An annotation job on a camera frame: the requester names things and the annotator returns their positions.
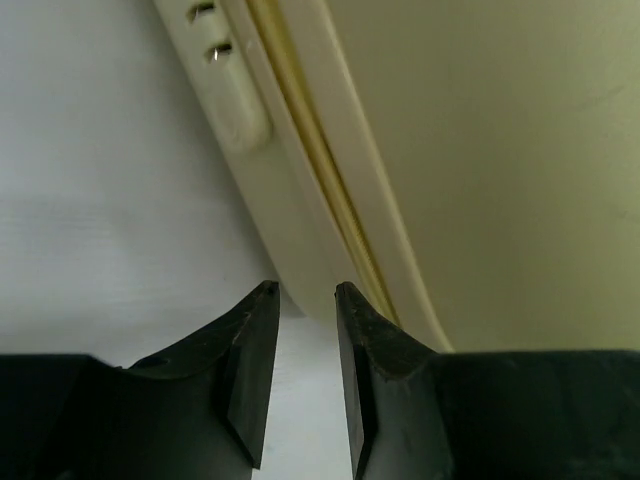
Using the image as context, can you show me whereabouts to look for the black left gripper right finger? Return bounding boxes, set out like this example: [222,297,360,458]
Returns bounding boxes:
[335,282,639,479]

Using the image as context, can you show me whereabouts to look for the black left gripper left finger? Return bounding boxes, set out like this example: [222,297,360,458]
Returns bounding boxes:
[1,281,280,479]

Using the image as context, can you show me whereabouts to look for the yellow hard-shell suitcase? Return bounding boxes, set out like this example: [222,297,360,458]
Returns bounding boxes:
[156,1,639,351]

